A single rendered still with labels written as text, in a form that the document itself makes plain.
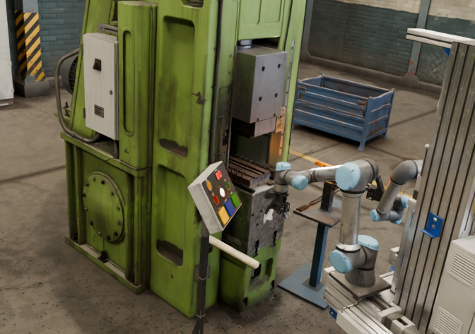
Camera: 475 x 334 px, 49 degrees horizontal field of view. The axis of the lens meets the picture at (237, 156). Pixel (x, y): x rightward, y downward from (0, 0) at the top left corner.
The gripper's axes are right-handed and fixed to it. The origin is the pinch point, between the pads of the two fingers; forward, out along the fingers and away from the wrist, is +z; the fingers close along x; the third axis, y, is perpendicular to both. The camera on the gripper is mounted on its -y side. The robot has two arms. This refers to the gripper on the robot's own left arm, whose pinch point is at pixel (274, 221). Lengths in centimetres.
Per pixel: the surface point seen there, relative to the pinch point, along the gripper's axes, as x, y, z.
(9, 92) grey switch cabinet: -58, -575, 75
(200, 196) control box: -42.8, -8.1, -19.1
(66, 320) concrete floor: -98, -80, 94
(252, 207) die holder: 9.4, -36.2, 10.8
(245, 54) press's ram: 3, -49, -83
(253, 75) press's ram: 5, -42, -72
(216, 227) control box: -36.2, -0.8, -3.4
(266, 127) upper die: 20, -46, -38
